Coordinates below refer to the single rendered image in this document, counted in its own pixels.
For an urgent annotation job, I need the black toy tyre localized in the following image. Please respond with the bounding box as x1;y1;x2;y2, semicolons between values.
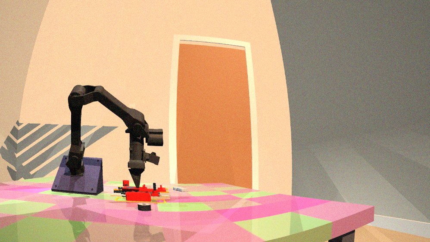
137;203;151;211

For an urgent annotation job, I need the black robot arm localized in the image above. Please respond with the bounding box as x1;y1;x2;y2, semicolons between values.
66;85;164;177

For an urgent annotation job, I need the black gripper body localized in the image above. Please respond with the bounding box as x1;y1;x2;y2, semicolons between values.
128;145;145;170

